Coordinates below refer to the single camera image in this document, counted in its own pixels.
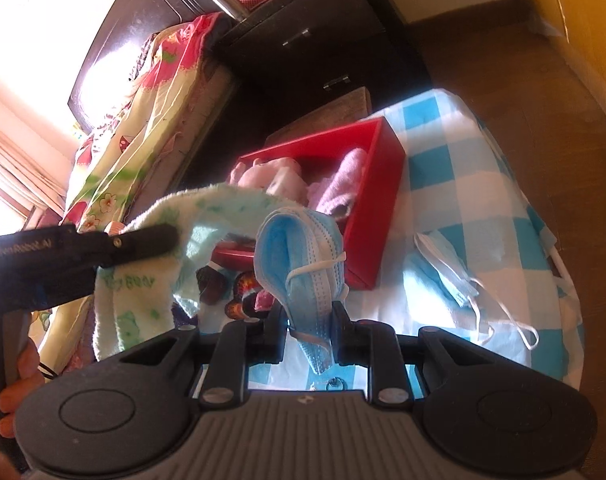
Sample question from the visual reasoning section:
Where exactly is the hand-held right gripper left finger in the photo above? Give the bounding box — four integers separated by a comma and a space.
118, 305, 288, 405

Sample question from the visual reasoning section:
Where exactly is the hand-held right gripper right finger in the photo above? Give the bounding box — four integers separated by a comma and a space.
333, 305, 488, 406

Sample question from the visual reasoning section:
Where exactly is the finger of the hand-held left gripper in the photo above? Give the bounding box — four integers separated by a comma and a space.
99, 225, 180, 267

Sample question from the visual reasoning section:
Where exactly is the light green towel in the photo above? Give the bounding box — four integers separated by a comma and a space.
94, 183, 304, 362

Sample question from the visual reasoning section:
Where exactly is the blue face mask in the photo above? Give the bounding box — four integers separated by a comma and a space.
255, 208, 350, 374
403, 255, 476, 312

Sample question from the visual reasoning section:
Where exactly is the pink plush toy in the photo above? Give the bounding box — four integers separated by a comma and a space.
228, 157, 310, 207

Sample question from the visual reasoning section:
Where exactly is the red cardboard box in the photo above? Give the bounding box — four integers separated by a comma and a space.
210, 116, 406, 292

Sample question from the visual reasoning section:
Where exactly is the pink knitted cloth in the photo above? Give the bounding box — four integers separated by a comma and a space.
308, 147, 367, 219

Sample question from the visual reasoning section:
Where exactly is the person's left hand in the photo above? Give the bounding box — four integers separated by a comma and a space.
0, 340, 47, 439

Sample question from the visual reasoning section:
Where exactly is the colourful striped sock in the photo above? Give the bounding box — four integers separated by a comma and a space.
225, 270, 264, 321

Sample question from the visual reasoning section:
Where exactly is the light curtain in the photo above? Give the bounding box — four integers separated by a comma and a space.
0, 114, 68, 222

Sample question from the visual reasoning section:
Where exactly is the floral quilt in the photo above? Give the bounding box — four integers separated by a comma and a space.
30, 12, 234, 361

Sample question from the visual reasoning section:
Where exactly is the white face mask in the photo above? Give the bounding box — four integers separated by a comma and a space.
414, 230, 540, 352

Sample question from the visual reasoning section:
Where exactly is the blue white checked tablecloth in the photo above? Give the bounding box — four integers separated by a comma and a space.
198, 89, 584, 397

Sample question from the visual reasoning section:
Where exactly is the brown stool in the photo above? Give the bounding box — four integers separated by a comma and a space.
265, 86, 374, 147

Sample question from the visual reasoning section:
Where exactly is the steel thermos bottle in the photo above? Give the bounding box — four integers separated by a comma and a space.
200, 0, 252, 22

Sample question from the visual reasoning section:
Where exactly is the dark wooden nightstand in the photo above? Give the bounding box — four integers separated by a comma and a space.
214, 0, 424, 112

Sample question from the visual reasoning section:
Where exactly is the wooden wardrobe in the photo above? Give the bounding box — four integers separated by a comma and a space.
507, 0, 606, 128

